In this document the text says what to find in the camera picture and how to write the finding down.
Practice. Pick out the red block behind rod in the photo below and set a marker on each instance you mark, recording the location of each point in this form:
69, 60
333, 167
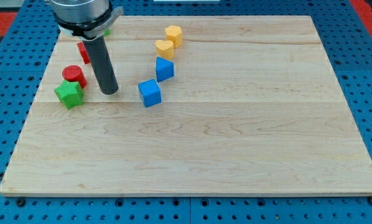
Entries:
83, 52

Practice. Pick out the blue triangular prism block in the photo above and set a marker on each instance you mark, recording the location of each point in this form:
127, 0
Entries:
164, 69

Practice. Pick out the yellow heart block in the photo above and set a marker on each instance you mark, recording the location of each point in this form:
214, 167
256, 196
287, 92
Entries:
165, 49

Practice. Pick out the blue cube block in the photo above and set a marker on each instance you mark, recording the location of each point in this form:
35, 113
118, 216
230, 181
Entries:
150, 93

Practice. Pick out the red cylinder block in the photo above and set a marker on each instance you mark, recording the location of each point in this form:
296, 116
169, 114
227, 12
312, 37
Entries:
74, 73

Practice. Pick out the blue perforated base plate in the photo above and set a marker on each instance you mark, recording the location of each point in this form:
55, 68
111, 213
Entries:
28, 34

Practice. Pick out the green block under flange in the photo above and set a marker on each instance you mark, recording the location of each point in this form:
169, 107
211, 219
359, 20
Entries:
107, 32

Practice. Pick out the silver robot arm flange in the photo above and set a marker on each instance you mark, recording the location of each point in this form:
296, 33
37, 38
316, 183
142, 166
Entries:
86, 19

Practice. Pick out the yellow hexagon block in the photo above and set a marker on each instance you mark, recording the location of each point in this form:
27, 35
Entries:
174, 34

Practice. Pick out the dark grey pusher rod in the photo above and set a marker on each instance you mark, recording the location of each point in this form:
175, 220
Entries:
101, 65

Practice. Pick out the green star block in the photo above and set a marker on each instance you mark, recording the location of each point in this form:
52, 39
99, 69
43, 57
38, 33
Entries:
70, 94

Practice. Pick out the light wooden board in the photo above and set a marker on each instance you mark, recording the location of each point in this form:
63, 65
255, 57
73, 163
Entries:
254, 110

